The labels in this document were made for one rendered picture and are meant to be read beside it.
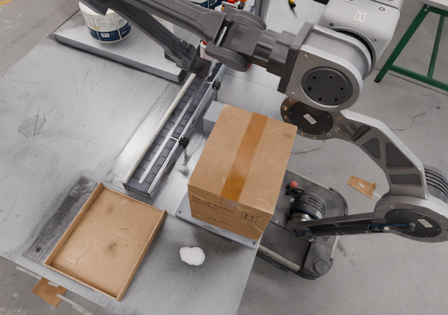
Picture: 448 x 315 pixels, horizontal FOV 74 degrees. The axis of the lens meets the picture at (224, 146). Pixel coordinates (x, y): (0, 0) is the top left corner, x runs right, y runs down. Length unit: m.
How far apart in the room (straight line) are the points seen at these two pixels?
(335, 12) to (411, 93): 2.48
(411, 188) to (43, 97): 1.46
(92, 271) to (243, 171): 0.57
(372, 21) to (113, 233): 0.94
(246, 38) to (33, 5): 3.27
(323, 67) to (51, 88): 1.24
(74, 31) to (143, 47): 0.36
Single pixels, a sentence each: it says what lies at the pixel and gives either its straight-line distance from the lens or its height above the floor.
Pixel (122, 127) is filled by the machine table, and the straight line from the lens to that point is 1.29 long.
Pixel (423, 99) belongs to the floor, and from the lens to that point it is 3.08.
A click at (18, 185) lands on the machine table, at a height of 0.83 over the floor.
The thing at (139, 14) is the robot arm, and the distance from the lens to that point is 0.90.
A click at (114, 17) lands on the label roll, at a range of 1.53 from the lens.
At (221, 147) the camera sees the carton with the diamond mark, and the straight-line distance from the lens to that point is 0.86.
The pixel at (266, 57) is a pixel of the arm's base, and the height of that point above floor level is 1.46.
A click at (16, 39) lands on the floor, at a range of 3.39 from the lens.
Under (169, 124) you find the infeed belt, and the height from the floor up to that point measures 0.88.
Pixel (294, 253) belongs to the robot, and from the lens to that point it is 1.71.
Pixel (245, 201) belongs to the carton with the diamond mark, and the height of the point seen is 1.12.
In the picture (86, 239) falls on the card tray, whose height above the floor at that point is 0.83.
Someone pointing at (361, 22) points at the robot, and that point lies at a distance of 0.62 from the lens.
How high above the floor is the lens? 1.85
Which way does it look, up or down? 58 degrees down
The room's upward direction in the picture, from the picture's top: 5 degrees clockwise
